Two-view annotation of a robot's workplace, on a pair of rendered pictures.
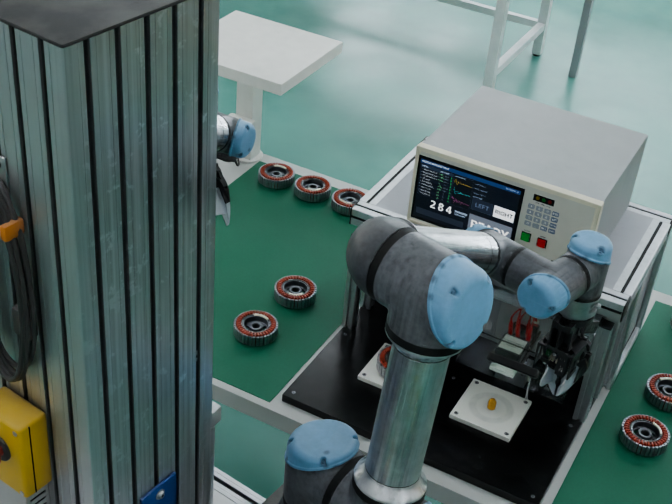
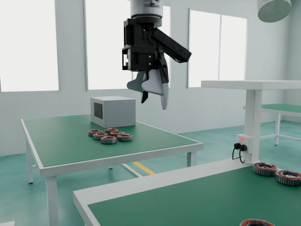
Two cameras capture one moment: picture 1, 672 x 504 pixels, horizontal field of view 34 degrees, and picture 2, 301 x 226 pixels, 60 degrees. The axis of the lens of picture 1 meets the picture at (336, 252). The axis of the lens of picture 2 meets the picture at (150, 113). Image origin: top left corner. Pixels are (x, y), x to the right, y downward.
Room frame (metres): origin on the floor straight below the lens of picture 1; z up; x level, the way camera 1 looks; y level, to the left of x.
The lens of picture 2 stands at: (1.55, -0.05, 1.22)
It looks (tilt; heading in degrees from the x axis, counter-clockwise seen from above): 8 degrees down; 36
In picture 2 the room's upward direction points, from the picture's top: straight up
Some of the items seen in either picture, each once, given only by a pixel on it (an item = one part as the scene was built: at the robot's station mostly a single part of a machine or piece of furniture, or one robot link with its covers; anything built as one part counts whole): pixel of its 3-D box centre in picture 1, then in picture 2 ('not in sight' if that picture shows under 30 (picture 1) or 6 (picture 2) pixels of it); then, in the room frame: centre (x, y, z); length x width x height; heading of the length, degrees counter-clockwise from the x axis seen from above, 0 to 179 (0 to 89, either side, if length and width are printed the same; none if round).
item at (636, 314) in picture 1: (634, 308); not in sight; (2.20, -0.75, 0.91); 0.28 x 0.03 x 0.32; 155
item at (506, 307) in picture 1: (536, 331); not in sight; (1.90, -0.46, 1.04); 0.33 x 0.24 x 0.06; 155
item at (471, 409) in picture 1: (490, 409); not in sight; (1.92, -0.40, 0.78); 0.15 x 0.15 x 0.01; 65
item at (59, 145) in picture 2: not in sight; (92, 167); (3.17, 1.77, 0.37); 1.85 x 1.10 x 0.75; 65
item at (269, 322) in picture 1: (255, 328); not in sight; (2.15, 0.18, 0.77); 0.11 x 0.11 x 0.04
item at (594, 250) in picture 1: (585, 265); not in sight; (1.56, -0.43, 1.45); 0.09 x 0.08 x 0.11; 139
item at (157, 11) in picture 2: not in sight; (147, 10); (2.05, 0.31, 1.37); 0.08 x 0.08 x 0.05
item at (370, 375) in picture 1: (398, 371); not in sight; (2.02, -0.18, 0.78); 0.15 x 0.15 x 0.01; 65
